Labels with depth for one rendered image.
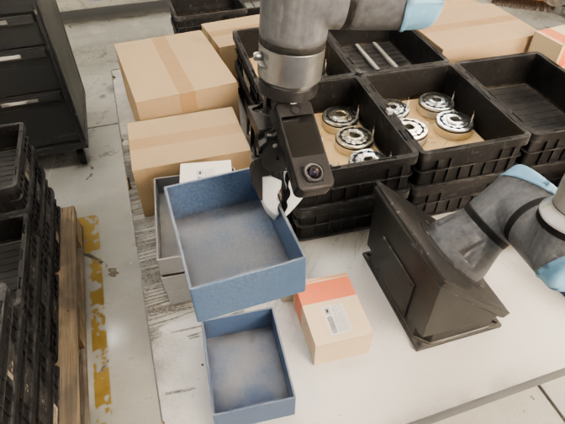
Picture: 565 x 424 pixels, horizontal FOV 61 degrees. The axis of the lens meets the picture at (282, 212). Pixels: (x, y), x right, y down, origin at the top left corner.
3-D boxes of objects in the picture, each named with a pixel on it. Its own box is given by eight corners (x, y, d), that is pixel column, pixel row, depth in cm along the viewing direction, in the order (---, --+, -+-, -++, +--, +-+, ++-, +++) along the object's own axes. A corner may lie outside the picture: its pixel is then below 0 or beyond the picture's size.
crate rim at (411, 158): (419, 163, 112) (421, 155, 110) (297, 184, 106) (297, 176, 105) (357, 82, 140) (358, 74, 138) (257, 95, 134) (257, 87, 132)
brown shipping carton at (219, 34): (274, 50, 201) (273, 11, 190) (296, 72, 186) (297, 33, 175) (205, 63, 192) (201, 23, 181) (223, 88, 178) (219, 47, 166)
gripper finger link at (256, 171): (279, 190, 66) (286, 137, 61) (283, 198, 65) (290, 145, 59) (246, 193, 65) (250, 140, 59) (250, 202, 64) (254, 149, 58)
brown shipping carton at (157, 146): (235, 151, 150) (232, 106, 139) (253, 195, 134) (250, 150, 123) (138, 167, 143) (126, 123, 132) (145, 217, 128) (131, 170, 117)
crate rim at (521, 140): (530, 144, 117) (535, 135, 116) (419, 163, 112) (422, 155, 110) (450, 69, 145) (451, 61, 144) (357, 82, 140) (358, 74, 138)
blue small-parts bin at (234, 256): (306, 291, 65) (307, 257, 60) (197, 323, 61) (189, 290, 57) (262, 198, 78) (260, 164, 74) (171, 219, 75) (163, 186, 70)
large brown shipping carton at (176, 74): (241, 137, 155) (237, 82, 141) (149, 159, 146) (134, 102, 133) (207, 81, 181) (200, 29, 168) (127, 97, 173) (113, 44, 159)
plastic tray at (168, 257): (253, 260, 104) (252, 245, 101) (161, 275, 101) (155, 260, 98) (235, 182, 123) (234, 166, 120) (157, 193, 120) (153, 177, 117)
